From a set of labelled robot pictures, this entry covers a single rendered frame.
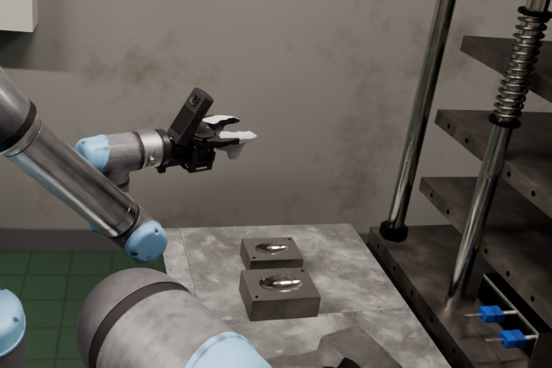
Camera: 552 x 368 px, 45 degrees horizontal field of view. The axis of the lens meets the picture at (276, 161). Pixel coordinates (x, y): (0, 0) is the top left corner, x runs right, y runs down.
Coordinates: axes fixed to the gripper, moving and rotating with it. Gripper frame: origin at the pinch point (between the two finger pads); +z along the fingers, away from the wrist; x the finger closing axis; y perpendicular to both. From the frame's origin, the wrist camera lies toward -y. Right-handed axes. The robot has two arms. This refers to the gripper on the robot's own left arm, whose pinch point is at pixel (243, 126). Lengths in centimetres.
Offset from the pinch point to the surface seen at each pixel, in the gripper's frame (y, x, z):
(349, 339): 52, 24, 28
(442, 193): 43, -8, 94
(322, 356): 56, 23, 21
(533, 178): 13, 25, 80
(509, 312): 47, 38, 74
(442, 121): 21, -18, 95
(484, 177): 20, 12, 78
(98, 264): 166, -143, 40
